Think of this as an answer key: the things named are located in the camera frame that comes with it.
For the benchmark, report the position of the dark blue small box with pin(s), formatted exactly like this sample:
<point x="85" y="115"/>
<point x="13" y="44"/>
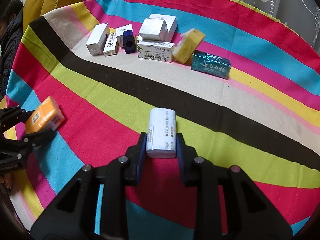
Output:
<point x="129" y="41"/>

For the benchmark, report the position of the teal toothpaste box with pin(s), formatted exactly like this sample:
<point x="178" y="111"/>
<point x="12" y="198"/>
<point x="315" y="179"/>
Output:
<point x="210" y="64"/>

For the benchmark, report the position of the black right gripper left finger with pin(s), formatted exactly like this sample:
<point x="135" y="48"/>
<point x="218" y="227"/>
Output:
<point x="92" y="205"/>

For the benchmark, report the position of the white square box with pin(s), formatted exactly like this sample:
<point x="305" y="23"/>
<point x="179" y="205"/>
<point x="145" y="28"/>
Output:
<point x="153" y="29"/>

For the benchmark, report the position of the small white cube box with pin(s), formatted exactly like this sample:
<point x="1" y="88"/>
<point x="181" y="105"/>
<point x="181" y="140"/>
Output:
<point x="120" y="33"/>

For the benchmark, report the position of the yellow sponge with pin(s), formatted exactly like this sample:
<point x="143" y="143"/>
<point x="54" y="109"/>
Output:
<point x="187" y="45"/>

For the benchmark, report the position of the large white box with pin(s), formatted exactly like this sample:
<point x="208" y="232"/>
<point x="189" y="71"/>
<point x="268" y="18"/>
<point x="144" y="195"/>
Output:
<point x="171" y="22"/>

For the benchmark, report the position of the white tissue pack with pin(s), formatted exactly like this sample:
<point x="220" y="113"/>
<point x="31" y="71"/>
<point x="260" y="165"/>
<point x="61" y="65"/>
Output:
<point x="161" y="138"/>

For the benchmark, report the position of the white yellow slim box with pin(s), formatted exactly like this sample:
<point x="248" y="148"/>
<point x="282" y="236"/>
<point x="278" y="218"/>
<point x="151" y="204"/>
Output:
<point x="111" y="46"/>

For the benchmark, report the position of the white green medicine box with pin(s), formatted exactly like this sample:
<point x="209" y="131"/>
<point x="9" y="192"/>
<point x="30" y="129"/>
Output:
<point x="155" y="50"/>

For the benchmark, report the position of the orange tissue pack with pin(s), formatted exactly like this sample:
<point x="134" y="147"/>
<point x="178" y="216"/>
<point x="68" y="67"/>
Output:
<point x="47" y="115"/>

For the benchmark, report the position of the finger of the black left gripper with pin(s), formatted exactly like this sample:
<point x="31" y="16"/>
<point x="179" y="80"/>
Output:
<point x="18" y="149"/>
<point x="12" y="116"/>

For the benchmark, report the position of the colourful striped cloth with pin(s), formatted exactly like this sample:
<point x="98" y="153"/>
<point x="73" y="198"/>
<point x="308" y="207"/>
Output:
<point x="264" y="117"/>

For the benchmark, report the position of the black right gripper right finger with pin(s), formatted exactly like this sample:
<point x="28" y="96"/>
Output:
<point x="229" y="205"/>

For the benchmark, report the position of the tall white box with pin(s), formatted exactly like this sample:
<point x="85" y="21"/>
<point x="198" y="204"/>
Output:
<point x="97" y="39"/>

